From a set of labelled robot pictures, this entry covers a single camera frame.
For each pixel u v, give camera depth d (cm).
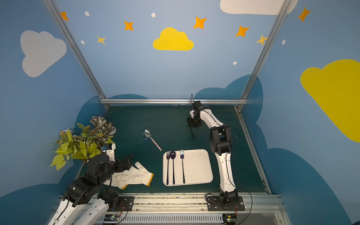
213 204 74
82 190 47
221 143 63
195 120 91
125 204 74
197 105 88
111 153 64
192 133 101
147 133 102
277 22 75
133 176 83
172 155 92
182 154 93
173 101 138
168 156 93
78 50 86
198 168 86
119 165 63
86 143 78
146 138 101
